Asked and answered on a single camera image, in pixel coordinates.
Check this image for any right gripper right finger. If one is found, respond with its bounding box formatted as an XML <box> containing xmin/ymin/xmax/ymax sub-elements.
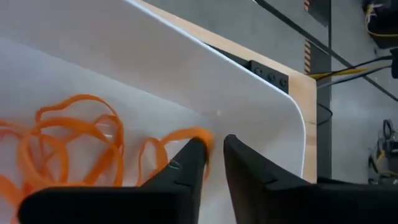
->
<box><xmin>223</xmin><ymin>134</ymin><xmax>398</xmax><ymax>224</ymax></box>

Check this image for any black table leg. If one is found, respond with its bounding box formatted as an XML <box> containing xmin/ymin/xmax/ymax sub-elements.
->
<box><xmin>303</xmin><ymin>0</ymin><xmax>333</xmax><ymax>185</ymax></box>

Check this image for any white plastic basket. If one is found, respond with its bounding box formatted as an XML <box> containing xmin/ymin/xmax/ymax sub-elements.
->
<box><xmin>0</xmin><ymin>0</ymin><xmax>307</xmax><ymax>224</ymax></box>

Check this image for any black diagonal brace bar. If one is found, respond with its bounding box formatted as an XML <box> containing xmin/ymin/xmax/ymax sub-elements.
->
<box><xmin>254</xmin><ymin>0</ymin><xmax>398</xmax><ymax>103</ymax></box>

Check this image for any yellow cable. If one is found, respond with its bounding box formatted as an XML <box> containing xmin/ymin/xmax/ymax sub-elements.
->
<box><xmin>307</xmin><ymin>65</ymin><xmax>389</xmax><ymax>80</ymax></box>

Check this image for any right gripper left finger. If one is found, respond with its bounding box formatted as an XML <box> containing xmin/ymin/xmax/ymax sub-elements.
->
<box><xmin>18</xmin><ymin>136</ymin><xmax>209</xmax><ymax>224</ymax></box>

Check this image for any black floor cable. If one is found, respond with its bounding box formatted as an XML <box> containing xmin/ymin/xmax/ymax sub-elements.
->
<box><xmin>317</xmin><ymin>55</ymin><xmax>393</xmax><ymax>91</ymax></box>

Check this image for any orange rubber band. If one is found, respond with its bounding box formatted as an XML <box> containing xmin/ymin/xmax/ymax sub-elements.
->
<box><xmin>34</xmin><ymin>95</ymin><xmax>126</xmax><ymax>187</ymax></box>
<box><xmin>136</xmin><ymin>126</ymin><xmax>216</xmax><ymax>187</ymax></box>
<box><xmin>0</xmin><ymin>119</ymin><xmax>35</xmax><ymax>218</ymax></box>
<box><xmin>17</xmin><ymin>116</ymin><xmax>108</xmax><ymax>187</ymax></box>

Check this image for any black floor equipment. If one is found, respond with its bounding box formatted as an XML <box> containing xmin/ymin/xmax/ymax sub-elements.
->
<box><xmin>368</xmin><ymin>119</ymin><xmax>398</xmax><ymax>185</ymax></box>

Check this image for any black metal bracket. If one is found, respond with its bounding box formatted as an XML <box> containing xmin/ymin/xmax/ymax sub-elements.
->
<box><xmin>247</xmin><ymin>60</ymin><xmax>290</xmax><ymax>94</ymax></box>

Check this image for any black equipment box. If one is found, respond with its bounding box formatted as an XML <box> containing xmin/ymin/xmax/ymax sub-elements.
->
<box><xmin>362</xmin><ymin>0</ymin><xmax>398</xmax><ymax>50</ymax></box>

